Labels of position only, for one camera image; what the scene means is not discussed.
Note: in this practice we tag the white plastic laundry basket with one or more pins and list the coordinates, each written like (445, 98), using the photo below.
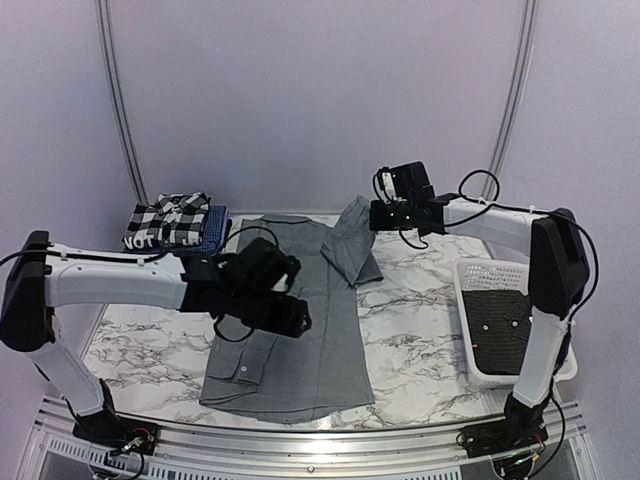
(486, 274)

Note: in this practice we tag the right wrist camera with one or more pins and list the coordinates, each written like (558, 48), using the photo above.
(408, 182)

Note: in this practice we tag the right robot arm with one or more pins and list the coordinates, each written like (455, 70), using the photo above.
(560, 280)

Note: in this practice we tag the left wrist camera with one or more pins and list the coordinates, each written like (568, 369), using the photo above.
(265, 268)

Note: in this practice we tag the blue folded shirt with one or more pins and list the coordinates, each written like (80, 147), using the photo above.
(214, 234)

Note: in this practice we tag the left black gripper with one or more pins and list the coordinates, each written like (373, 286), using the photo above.
(291, 322)

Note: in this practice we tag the black white plaid shirt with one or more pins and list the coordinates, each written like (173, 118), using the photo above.
(174, 220)

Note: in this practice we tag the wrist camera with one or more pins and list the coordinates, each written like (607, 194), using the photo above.
(408, 182)
(265, 268)

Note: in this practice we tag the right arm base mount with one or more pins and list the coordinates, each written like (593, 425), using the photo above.
(500, 437)

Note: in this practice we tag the grey long sleeve shirt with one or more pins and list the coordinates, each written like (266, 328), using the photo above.
(304, 359)

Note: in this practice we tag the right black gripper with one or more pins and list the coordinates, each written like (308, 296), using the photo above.
(376, 223)

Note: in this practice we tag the right aluminium corner post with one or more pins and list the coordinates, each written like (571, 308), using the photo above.
(524, 47)

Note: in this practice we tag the aluminium front frame rail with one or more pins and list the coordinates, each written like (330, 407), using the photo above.
(185, 451)

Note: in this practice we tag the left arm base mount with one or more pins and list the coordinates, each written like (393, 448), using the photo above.
(121, 434)

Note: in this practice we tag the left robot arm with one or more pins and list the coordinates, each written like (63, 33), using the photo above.
(45, 276)

